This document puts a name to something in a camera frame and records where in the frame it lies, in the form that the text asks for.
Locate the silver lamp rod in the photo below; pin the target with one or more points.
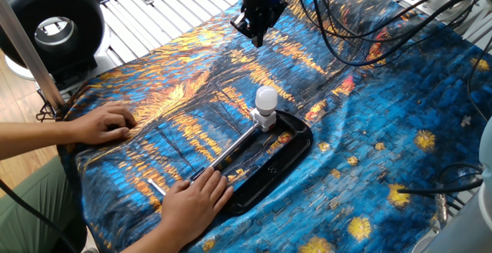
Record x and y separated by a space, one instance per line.
230 151

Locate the aluminium frame post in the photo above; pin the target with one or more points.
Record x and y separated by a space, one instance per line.
30 53

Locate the person's left hand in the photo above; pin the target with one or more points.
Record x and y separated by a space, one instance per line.
100 124

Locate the green trousers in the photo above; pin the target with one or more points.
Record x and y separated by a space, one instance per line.
30 214

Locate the person's right hand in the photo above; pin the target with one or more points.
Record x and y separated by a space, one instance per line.
192 207

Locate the white lamp socket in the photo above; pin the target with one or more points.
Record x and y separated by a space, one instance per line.
265 122

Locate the small silver stick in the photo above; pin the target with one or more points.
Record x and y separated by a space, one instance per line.
155 186

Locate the white light bulb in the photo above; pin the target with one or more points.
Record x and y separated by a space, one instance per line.
266 99

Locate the blue orange painted tablecloth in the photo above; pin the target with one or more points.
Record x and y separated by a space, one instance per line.
384 103

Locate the person's left forearm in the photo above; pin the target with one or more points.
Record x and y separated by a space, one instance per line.
34 139

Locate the person's right forearm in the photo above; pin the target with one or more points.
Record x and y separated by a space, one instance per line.
153 243

